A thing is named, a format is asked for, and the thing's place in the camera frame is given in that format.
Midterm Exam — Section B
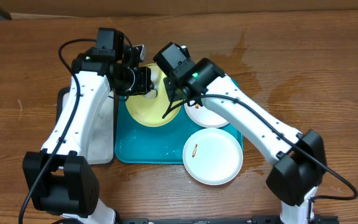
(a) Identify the yellow sponge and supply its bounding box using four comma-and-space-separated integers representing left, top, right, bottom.
143, 82, 158, 99

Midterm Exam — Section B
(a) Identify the yellow round plate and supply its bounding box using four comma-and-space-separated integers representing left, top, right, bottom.
126, 63, 180, 128

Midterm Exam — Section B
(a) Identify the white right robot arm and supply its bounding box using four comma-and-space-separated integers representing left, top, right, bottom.
158, 58, 326, 223

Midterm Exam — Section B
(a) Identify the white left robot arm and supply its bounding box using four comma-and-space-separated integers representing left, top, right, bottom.
18, 44, 154, 223

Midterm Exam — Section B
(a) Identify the teal plastic tray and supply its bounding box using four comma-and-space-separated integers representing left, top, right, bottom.
114, 77, 244, 165

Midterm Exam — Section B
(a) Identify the black soapy water tray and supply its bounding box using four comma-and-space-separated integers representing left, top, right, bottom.
43, 85, 114, 164

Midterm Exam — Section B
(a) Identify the white plate upper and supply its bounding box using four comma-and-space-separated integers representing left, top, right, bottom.
184, 103, 229, 128

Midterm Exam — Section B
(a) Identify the white plate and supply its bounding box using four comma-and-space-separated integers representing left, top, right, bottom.
183, 128, 243, 185
184, 103, 229, 128

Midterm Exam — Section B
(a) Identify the white plate lower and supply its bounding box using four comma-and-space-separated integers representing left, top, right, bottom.
183, 128, 243, 185

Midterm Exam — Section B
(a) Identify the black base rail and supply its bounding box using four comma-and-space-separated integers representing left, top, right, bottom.
116, 215, 340, 224

